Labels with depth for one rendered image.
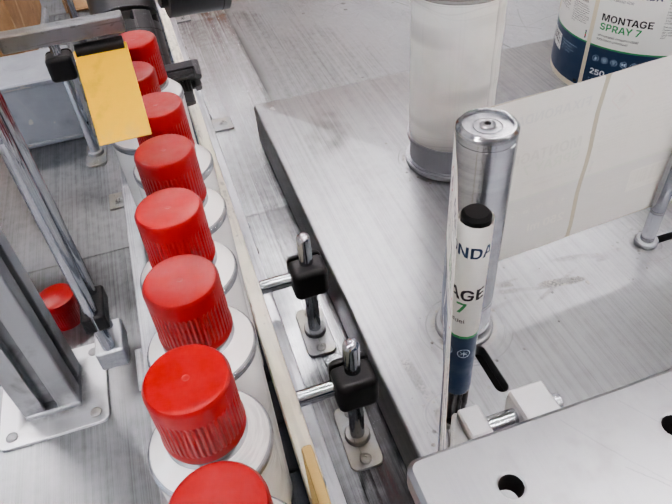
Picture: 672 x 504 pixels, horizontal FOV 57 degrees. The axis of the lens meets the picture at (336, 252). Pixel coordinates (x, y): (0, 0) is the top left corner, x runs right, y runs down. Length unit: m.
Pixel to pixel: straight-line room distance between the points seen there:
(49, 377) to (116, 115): 0.24
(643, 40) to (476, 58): 0.25
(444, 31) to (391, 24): 0.54
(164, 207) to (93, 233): 0.43
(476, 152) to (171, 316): 0.20
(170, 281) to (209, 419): 0.07
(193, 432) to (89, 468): 0.31
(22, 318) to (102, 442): 0.12
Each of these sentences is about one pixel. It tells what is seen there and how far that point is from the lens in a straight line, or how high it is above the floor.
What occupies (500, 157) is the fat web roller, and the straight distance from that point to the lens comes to 0.38.
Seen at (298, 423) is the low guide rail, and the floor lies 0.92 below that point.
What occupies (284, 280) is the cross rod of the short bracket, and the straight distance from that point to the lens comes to 0.51.
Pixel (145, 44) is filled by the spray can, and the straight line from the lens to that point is 0.48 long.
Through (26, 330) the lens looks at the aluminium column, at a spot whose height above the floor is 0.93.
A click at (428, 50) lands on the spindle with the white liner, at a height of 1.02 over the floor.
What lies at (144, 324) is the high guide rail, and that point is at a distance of 0.43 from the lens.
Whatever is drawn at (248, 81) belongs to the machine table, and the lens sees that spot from 0.96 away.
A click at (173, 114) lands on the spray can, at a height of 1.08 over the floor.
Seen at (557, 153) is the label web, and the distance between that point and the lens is 0.47.
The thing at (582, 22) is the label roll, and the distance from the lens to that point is 0.80.
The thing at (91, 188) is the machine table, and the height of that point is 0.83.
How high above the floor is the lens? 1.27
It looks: 43 degrees down
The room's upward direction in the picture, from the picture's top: 5 degrees counter-clockwise
